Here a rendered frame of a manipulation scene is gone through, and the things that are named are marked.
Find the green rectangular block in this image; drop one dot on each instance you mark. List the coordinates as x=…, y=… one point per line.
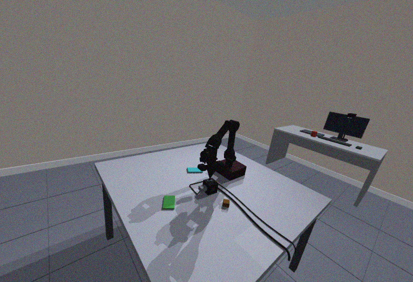
x=169, y=202

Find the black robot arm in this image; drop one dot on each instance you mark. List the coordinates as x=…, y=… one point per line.
x=215, y=141

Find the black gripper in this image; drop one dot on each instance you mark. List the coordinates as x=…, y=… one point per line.
x=211, y=166

